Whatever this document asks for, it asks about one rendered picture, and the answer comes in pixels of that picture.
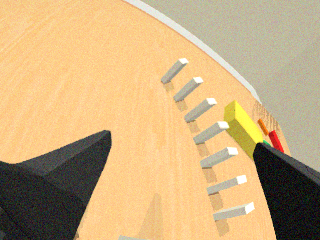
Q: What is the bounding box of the orange rectangular block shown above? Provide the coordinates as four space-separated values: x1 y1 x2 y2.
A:
257 119 268 136

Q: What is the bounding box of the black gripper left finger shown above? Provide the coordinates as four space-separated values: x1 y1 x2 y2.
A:
0 129 112 240

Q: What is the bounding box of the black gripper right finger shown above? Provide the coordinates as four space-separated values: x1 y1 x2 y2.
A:
252 141 320 240

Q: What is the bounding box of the yellow rectangular block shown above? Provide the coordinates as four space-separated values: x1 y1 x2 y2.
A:
223 100 264 160

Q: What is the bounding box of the red rectangular block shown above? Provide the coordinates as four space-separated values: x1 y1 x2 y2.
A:
268 131 284 152

